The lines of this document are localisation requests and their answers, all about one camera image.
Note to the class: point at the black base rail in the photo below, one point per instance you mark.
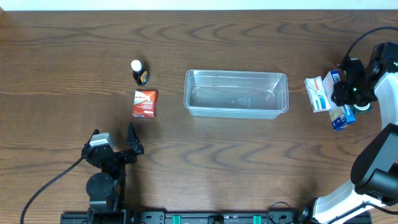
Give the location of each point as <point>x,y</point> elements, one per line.
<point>217,217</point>

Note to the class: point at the dark bottle white cap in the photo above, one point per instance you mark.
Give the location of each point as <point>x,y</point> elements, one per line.
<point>140,72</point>

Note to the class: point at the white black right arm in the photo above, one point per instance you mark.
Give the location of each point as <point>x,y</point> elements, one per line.
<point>373,181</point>

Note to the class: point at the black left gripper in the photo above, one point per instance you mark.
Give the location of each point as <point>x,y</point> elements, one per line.
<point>117,154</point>

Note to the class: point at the blue Kool Fever box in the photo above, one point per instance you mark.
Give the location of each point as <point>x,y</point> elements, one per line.
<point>341,116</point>

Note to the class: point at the green round tin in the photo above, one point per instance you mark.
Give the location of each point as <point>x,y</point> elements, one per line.
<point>362,109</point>

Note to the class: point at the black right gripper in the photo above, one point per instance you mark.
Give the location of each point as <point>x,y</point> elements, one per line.
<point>342,94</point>

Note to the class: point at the clear plastic container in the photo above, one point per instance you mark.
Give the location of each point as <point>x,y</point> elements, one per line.
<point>236,94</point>

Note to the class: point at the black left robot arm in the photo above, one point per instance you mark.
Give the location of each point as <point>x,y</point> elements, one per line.
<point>106,189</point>

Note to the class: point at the white Panadol box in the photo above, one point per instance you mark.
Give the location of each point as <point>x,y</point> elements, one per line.
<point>317,94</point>

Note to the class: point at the red medicine box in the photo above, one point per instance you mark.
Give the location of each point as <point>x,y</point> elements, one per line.
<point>145,103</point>

